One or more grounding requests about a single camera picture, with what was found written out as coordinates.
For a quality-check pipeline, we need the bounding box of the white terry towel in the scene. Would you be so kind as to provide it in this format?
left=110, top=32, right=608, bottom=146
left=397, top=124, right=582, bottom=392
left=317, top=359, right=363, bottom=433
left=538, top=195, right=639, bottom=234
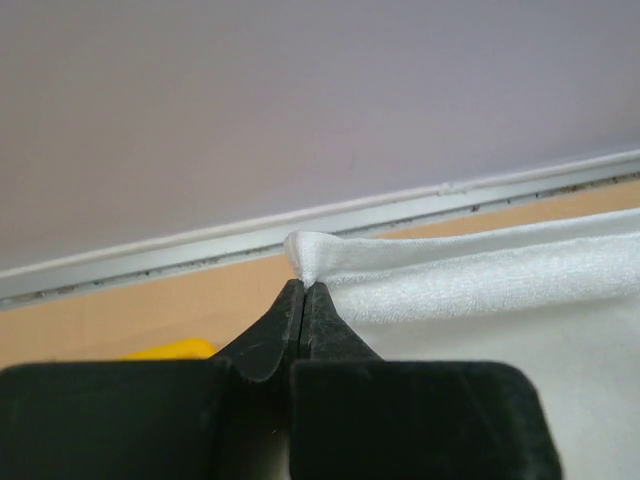
left=285, top=209, right=639, bottom=479

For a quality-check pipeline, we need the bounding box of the aluminium rail back edge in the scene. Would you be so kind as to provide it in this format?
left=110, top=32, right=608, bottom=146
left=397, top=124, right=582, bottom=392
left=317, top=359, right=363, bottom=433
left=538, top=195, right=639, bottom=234
left=0, top=148, right=640, bottom=311

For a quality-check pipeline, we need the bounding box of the yellow plastic tray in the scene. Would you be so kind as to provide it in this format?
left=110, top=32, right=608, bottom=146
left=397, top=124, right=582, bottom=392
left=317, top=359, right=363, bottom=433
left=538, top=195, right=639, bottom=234
left=121, top=338, right=217, bottom=361

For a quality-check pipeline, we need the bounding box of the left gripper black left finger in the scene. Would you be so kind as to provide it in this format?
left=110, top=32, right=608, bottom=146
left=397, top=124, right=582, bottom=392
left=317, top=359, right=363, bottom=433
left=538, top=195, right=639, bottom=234
left=1, top=280, right=305, bottom=479

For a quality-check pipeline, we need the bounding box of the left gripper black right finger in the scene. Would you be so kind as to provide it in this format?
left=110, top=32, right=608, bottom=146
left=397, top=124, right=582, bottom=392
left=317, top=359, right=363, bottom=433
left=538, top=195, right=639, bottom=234
left=289, top=283, right=563, bottom=479

